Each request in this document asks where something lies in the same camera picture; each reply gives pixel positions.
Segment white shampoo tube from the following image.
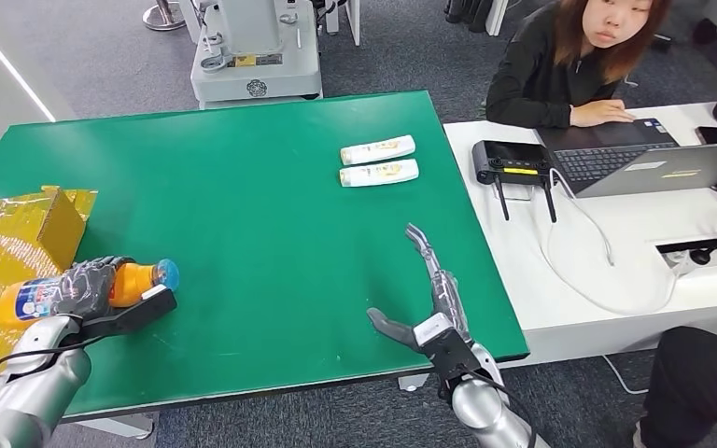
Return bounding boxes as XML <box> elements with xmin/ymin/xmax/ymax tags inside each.
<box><xmin>338</xmin><ymin>159</ymin><xmax>421</xmax><ymax>189</ymax></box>
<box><xmin>340</xmin><ymin>134</ymin><xmax>417</xmax><ymax>167</ymax></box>

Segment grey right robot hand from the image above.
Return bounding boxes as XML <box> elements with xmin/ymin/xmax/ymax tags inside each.
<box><xmin>367</xmin><ymin>223</ymin><xmax>474</xmax><ymax>355</ymax></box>

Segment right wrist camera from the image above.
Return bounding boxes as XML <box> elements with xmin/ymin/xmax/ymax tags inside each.
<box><xmin>413</xmin><ymin>313</ymin><xmax>485</xmax><ymax>385</ymax></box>

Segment black items by cabinet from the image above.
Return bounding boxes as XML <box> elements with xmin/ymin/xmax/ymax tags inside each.
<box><xmin>443</xmin><ymin>0</ymin><xmax>496</xmax><ymax>35</ymax></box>

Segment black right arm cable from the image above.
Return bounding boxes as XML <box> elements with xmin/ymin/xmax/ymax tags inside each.
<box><xmin>439</xmin><ymin>368</ymin><xmax>539</xmax><ymax>448</ymax></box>

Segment black router with antennas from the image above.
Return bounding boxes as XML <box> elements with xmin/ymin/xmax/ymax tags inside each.
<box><xmin>471</xmin><ymin>140</ymin><xmax>559</xmax><ymax>224</ymax></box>

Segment grey laptop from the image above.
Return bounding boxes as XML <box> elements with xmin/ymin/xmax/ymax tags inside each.
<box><xmin>534</xmin><ymin>117</ymin><xmax>717</xmax><ymax>201</ymax></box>

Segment yellow cardboard box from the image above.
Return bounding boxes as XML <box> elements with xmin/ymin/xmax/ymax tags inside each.
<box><xmin>0</xmin><ymin>185</ymin><xmax>99</xmax><ymax>427</ymax></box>

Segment orange detergent bottle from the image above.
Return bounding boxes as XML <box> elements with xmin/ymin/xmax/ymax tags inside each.
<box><xmin>0</xmin><ymin>258</ymin><xmax>181</xmax><ymax>329</ymax></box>

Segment white furniture leg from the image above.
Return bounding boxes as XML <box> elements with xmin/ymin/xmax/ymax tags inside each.
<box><xmin>324</xmin><ymin>0</ymin><xmax>361</xmax><ymax>48</ymax></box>

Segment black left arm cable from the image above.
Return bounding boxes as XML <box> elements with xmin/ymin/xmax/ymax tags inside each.
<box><xmin>0</xmin><ymin>333</ymin><xmax>109</xmax><ymax>384</ymax></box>

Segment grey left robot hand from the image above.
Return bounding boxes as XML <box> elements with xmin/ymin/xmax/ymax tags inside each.
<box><xmin>49</xmin><ymin>255</ymin><xmax>137</xmax><ymax>323</ymax></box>

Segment white cable on desk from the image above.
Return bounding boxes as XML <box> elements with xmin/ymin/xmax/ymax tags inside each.
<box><xmin>534</xmin><ymin>168</ymin><xmax>684</xmax><ymax>317</ymax></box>

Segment white cable on floor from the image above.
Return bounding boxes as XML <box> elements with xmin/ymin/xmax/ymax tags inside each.
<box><xmin>602</xmin><ymin>355</ymin><xmax>651</xmax><ymax>397</ymax></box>

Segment person at laptop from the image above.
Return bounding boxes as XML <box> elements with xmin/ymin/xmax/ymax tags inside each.
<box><xmin>485</xmin><ymin>0</ymin><xmax>675</xmax><ymax>130</ymax></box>

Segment chrome stanchion pole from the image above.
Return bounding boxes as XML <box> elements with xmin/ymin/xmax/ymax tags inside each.
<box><xmin>142</xmin><ymin>0</ymin><xmax>187</xmax><ymax>33</ymax></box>

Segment person in black trousers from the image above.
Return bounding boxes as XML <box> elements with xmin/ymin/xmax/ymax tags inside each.
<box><xmin>632</xmin><ymin>326</ymin><xmax>717</xmax><ymax>448</ymax></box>

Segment white robot pedestal machine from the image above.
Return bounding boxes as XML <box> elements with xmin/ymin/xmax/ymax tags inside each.
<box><xmin>188</xmin><ymin>0</ymin><xmax>324</xmax><ymax>111</ymax></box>

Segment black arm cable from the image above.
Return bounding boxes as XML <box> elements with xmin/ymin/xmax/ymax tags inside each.
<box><xmin>0</xmin><ymin>333</ymin><xmax>109</xmax><ymax>384</ymax></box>
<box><xmin>439</xmin><ymin>368</ymin><xmax>539</xmax><ymax>448</ymax></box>

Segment white cabinet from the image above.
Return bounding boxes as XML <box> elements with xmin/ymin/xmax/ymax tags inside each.
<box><xmin>485</xmin><ymin>0</ymin><xmax>510</xmax><ymax>37</ymax></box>

